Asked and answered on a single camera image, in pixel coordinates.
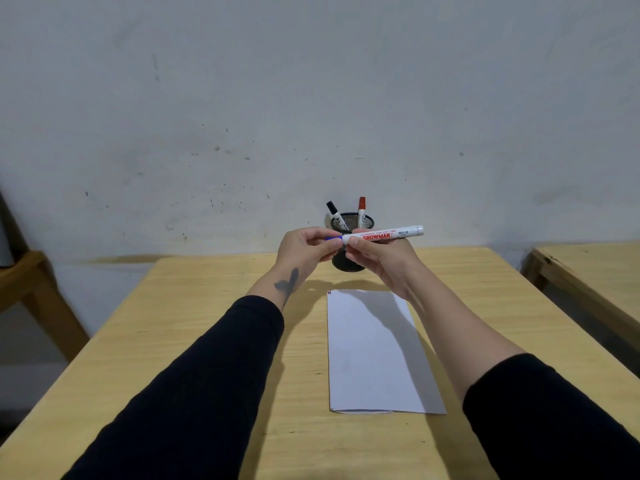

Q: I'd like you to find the person's right hand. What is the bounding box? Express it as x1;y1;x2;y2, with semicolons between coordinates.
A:
344;228;425;297

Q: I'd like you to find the person's left hand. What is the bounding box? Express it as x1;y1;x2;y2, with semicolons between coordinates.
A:
273;226;347;287

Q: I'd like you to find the blue marker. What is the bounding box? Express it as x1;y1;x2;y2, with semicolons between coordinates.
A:
325;225;425;246

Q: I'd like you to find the black mesh pen holder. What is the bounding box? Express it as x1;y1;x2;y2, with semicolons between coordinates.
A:
329;212;376;273

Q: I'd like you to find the black marker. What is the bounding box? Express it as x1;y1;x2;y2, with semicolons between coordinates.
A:
325;200;350;232

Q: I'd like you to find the white paper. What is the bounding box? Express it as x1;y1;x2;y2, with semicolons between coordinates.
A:
326;289;447;416

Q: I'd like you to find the person's left forearm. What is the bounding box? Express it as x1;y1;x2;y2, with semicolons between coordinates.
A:
62;264;302;480

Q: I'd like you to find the person's right forearm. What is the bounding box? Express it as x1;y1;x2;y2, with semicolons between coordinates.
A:
399;267;640;480

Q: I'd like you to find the light wooden side table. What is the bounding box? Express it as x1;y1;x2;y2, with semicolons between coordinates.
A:
519;242;640;354

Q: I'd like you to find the brown wooden side table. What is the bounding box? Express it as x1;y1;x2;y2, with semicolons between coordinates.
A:
0;250;91;363

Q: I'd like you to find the grey flat object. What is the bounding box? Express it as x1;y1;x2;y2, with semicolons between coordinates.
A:
0;190;17;269

